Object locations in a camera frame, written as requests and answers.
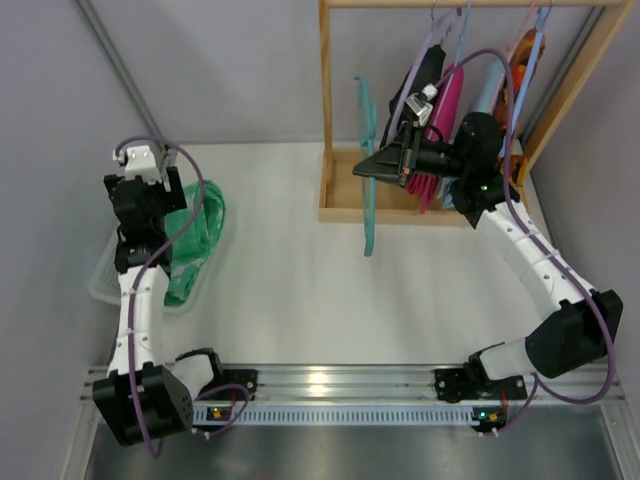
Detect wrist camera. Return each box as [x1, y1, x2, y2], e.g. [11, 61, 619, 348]
[404, 84, 438, 127]
[113, 144, 167, 185]

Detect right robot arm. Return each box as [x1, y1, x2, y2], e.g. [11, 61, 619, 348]
[353, 112, 623, 404]

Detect wooden clothes rack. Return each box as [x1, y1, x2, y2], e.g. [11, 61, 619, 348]
[317, 1, 636, 226]

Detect orange patterned trousers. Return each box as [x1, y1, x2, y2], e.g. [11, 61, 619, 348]
[496, 28, 537, 187]

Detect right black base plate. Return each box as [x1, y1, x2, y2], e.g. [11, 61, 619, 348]
[434, 363, 528, 403]

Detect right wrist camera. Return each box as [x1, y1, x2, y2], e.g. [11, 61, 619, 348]
[404, 84, 438, 127]

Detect white plastic basket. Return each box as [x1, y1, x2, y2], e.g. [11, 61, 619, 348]
[88, 234, 217, 315]

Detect teal hanger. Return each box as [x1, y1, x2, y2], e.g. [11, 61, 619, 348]
[354, 76, 378, 257]

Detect grey slotted cable duct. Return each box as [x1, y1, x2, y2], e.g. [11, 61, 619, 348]
[193, 402, 504, 428]

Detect light blue trousers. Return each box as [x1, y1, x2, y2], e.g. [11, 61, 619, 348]
[439, 57, 514, 211]

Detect pink trousers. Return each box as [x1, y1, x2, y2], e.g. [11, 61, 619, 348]
[408, 69, 464, 214]

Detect green trousers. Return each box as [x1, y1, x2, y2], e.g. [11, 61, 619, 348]
[164, 180, 226, 308]

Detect black trousers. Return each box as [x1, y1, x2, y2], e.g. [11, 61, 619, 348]
[380, 44, 446, 147]

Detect aluminium mounting rail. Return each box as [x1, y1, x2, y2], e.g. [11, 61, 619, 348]
[79, 363, 607, 404]

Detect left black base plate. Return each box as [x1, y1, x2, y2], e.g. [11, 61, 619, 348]
[197, 368, 258, 401]

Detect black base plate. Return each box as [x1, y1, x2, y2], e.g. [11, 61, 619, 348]
[434, 363, 528, 403]
[197, 368, 258, 401]

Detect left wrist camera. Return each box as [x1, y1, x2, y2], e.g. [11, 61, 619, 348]
[113, 144, 167, 185]

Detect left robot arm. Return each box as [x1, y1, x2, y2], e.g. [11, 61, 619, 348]
[92, 167, 222, 446]

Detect lilac hanger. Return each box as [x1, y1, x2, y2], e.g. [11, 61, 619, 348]
[381, 7, 460, 146]

